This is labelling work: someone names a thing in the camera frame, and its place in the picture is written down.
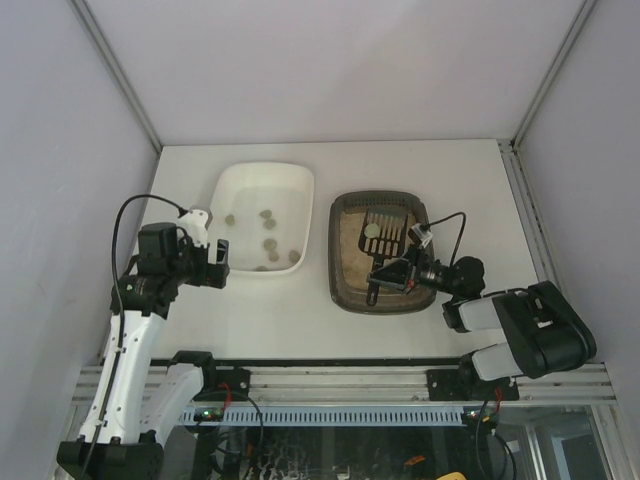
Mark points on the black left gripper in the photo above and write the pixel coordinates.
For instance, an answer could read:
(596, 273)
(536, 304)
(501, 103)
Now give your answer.
(215, 272)

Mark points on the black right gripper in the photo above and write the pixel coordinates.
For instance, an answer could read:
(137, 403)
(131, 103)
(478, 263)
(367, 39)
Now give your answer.
(392, 274)

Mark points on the black slotted litter scoop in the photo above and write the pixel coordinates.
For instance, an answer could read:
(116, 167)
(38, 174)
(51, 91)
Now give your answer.
(390, 244)

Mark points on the brown plastic litter box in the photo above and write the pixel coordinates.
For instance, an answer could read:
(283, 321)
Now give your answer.
(348, 267)

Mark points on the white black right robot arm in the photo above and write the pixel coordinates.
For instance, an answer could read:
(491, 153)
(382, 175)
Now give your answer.
(470, 309)

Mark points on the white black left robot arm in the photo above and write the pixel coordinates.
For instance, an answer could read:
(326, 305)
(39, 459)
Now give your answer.
(124, 435)

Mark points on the white plastic tub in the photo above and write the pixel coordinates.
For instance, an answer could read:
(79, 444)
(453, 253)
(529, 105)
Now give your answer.
(246, 189)

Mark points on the left controller board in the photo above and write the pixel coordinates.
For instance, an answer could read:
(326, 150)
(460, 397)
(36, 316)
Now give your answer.
(213, 414)

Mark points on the controller board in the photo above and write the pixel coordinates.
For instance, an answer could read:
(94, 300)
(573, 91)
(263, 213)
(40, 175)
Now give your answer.
(473, 416)
(213, 414)

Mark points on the right controller board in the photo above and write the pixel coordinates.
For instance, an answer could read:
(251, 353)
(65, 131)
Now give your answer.
(473, 416)

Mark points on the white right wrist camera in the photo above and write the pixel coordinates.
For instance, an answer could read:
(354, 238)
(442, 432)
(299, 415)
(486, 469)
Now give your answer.
(420, 235)

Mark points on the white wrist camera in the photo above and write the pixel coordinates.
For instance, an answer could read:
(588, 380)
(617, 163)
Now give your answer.
(420, 235)
(196, 222)

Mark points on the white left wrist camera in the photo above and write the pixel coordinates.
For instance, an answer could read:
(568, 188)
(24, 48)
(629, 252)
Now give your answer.
(196, 222)

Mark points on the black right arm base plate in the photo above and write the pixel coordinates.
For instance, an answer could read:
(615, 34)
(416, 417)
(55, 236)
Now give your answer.
(448, 385)

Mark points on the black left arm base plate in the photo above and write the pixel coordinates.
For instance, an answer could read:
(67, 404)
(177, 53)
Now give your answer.
(218, 384)

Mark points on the aluminium front mounting rail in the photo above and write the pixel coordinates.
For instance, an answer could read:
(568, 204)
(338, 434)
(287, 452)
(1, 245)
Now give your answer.
(406, 385)

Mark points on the aluminium right side rail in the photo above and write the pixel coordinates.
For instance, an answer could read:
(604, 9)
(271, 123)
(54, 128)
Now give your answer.
(530, 210)

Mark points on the grey slotted cable duct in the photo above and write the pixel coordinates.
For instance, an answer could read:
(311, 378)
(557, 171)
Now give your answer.
(332, 416)

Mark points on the aluminium left frame post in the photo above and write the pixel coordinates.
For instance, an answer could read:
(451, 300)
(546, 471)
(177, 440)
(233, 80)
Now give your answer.
(107, 55)

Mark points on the aluminium frame post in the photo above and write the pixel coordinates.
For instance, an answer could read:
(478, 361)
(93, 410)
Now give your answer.
(572, 36)
(107, 55)

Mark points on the aluminium right frame post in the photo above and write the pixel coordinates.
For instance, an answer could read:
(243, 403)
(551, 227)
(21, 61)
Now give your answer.
(572, 36)

